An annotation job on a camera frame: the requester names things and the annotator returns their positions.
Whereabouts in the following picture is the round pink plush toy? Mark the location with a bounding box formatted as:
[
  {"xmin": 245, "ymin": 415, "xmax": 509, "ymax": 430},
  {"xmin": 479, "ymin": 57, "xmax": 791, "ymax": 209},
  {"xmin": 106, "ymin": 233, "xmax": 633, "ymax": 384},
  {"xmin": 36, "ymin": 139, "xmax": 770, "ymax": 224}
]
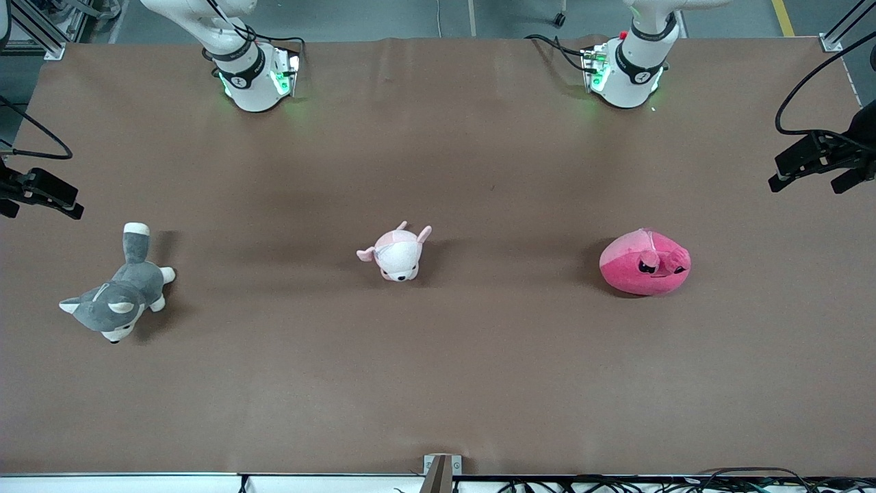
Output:
[{"xmin": 600, "ymin": 228, "xmax": 692, "ymax": 296}]

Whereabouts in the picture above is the grey white husky plush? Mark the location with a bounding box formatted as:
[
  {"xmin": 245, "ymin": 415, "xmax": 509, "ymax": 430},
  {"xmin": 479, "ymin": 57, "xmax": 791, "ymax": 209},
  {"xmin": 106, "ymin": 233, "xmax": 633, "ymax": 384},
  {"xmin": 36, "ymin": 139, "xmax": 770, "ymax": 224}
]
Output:
[{"xmin": 59, "ymin": 223, "xmax": 177, "ymax": 344}]

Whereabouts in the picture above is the light pink plush puppy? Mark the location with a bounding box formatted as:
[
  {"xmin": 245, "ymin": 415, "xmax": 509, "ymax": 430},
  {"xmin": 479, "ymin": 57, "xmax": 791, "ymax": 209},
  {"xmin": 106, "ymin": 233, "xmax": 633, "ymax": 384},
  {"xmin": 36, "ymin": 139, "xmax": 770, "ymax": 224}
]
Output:
[{"xmin": 356, "ymin": 220, "xmax": 433, "ymax": 283}]

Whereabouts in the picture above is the brown table cover sheet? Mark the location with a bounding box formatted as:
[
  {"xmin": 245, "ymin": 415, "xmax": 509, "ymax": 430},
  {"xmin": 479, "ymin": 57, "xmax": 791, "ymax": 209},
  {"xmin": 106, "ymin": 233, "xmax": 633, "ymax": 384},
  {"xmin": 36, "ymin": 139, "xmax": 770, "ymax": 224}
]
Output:
[{"xmin": 0, "ymin": 36, "xmax": 876, "ymax": 477}]

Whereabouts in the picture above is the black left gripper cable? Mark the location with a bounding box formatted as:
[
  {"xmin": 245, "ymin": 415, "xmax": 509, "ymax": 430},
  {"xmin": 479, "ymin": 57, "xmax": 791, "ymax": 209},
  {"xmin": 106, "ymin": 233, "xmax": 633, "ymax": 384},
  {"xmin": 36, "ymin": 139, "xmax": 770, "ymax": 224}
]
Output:
[{"xmin": 775, "ymin": 31, "xmax": 876, "ymax": 141}]

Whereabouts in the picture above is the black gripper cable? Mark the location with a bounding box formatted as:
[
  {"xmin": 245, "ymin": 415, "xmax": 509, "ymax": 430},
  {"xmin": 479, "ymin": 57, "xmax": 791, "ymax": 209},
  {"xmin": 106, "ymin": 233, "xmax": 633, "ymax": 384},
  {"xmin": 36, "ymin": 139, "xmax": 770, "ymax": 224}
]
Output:
[
  {"xmin": 775, "ymin": 31, "xmax": 876, "ymax": 141},
  {"xmin": 0, "ymin": 96, "xmax": 73, "ymax": 161}
]

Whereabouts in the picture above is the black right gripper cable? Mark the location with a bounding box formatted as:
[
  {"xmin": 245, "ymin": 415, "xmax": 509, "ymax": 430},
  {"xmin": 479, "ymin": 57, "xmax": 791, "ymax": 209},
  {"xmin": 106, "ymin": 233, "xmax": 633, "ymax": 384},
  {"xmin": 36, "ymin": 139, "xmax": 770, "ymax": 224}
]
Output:
[{"xmin": 0, "ymin": 96, "xmax": 73, "ymax": 161}]

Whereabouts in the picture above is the aluminium frame post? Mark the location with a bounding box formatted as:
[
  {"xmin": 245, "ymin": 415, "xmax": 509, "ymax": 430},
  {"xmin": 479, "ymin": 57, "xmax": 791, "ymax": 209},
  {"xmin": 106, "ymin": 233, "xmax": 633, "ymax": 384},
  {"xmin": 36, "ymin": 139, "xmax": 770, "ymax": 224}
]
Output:
[
  {"xmin": 10, "ymin": 0, "xmax": 90, "ymax": 61},
  {"xmin": 819, "ymin": 0, "xmax": 876, "ymax": 53}
]

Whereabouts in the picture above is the black right arm base cable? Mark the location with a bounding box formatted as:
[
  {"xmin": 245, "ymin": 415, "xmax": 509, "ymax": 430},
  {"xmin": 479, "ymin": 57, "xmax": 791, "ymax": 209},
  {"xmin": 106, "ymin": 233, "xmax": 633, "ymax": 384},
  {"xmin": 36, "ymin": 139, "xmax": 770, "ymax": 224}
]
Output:
[{"xmin": 204, "ymin": 0, "xmax": 306, "ymax": 69}]

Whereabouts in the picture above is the black arm base cable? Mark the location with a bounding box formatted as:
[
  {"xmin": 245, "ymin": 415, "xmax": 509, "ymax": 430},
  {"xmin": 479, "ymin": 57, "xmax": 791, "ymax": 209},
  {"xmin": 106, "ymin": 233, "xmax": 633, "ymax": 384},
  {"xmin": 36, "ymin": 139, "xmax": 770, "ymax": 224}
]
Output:
[
  {"xmin": 525, "ymin": 34, "xmax": 597, "ymax": 73},
  {"xmin": 204, "ymin": 0, "xmax": 306, "ymax": 69}
]

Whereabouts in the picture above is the black left arm base cable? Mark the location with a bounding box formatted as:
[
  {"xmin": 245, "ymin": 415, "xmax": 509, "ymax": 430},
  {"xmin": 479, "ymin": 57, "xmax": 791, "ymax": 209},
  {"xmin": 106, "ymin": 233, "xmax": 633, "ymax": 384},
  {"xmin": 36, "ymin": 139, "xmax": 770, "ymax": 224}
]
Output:
[{"xmin": 525, "ymin": 34, "xmax": 597, "ymax": 73}]

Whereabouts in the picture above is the black cable bundle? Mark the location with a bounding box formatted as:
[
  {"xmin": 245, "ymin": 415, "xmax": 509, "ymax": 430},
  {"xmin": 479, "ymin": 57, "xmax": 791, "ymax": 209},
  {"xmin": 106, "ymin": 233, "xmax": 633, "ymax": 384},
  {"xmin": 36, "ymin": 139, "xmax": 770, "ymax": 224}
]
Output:
[{"xmin": 500, "ymin": 468, "xmax": 876, "ymax": 493}]

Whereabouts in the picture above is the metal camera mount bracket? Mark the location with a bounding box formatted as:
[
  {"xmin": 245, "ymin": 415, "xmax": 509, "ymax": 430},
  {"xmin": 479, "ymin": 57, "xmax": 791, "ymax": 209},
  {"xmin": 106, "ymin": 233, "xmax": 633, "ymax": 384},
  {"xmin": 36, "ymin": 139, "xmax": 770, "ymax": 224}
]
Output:
[{"xmin": 420, "ymin": 454, "xmax": 463, "ymax": 493}]

